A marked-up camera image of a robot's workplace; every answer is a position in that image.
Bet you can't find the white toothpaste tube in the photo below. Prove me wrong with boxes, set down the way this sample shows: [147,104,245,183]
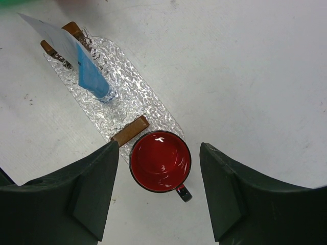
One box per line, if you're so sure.
[18,13,87,69]

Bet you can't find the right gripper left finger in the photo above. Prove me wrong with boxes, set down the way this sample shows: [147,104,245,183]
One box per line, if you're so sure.
[1,141,119,244]

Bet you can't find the clear glass tray wooden handles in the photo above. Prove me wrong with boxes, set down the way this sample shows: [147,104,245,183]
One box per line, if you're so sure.
[40,22,184,161]

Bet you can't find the red cup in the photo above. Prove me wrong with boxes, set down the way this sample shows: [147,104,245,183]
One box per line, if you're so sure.
[128,130,193,202]

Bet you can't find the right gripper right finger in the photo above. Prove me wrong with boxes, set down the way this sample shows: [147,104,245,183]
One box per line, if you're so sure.
[199,143,326,244]

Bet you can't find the green plastic bin lower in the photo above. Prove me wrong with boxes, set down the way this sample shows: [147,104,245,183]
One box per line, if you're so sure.
[0,0,16,8]

